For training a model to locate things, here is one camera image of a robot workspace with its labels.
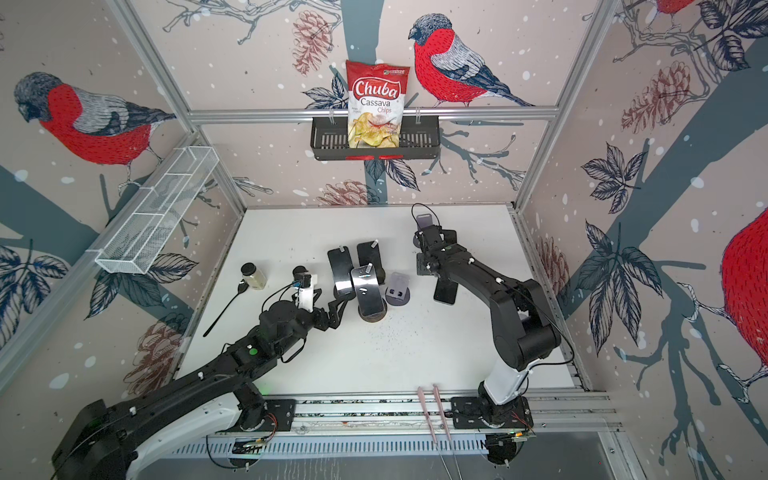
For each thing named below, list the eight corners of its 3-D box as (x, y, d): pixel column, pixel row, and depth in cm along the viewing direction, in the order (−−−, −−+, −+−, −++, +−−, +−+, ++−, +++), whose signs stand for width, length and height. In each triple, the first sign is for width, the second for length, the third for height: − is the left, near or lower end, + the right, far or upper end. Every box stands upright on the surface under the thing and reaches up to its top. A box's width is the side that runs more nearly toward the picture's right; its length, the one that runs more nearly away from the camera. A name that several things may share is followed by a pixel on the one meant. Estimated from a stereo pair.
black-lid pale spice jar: (249, 290, 99) (237, 274, 92) (253, 278, 102) (242, 262, 94) (265, 289, 99) (254, 274, 92) (268, 278, 102) (258, 262, 94)
